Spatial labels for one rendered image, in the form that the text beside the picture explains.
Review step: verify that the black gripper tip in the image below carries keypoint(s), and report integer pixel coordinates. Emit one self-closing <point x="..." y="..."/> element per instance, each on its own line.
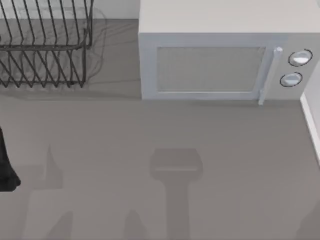
<point x="5" y="172"/>

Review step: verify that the large white microwave knob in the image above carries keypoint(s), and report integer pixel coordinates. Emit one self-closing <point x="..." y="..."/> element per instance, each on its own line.
<point x="300" y="58"/>

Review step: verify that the small white microwave knob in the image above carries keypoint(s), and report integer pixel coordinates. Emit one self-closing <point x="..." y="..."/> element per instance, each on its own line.
<point x="291" y="79"/>

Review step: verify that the microwave oven door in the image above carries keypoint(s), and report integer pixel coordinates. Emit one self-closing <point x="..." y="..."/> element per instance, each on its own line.
<point x="207" y="70"/>

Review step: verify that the pale microwave oven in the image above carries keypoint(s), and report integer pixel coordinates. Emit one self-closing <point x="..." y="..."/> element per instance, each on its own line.
<point x="190" y="22"/>

